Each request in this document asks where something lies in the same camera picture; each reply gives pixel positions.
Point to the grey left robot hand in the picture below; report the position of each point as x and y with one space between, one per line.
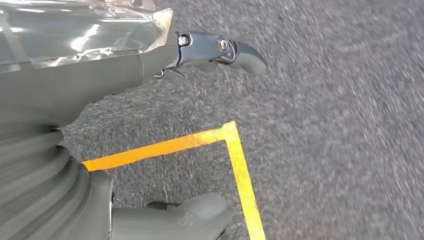
66 66

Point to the black robot left foot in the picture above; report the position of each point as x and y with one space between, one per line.
159 205

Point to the yellow floor tape square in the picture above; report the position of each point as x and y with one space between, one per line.
245 185

